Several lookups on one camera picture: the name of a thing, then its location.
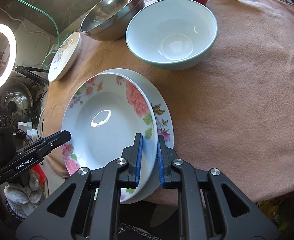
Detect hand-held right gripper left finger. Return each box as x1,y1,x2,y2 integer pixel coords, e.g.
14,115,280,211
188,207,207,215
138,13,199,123
16,133,144,240

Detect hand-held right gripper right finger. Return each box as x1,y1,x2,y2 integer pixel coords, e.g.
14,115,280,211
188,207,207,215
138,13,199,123
157,135,279,240

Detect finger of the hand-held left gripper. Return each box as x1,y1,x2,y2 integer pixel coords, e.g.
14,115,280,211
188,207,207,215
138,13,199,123
46,139,71,157
41,130,72,143

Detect deep pink floral plate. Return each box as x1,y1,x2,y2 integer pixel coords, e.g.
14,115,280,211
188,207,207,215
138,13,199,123
61,74,159,204

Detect large floral plate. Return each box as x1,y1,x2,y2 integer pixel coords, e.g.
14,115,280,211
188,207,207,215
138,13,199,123
97,68,175,205

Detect small white fish print plate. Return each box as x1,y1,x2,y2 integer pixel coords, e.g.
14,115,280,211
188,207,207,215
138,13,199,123
48,31,82,82

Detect white bowl with teal outside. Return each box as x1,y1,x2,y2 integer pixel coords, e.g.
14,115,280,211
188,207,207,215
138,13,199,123
125,0,218,71

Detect person's left hand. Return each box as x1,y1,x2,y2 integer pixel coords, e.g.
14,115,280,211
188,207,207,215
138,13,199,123
4,172,43,205

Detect red plastic item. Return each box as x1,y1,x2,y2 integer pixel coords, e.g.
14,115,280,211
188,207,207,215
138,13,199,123
29,167,48,198

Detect white power plugs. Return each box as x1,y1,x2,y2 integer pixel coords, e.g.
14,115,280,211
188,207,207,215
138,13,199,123
17,121,44,146

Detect steel pot lid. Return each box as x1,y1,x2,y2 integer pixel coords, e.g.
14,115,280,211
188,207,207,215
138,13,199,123
0,81,34,117

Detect pink towel cloth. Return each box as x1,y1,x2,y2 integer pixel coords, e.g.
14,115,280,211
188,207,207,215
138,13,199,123
41,0,294,205

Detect yellow oil bottle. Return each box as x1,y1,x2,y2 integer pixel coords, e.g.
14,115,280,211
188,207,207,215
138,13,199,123
258,196,288,229

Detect large stainless steel bowl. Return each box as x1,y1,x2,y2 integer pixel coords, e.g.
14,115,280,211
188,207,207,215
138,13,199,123
79,0,145,41

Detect white ring light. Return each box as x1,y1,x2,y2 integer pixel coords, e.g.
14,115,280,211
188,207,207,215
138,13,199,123
0,24,17,94

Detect white cable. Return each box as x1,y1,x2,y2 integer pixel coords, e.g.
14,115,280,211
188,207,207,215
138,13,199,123
0,6,51,42

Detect green hose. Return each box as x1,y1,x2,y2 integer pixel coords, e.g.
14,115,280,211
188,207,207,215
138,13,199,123
5,0,61,69

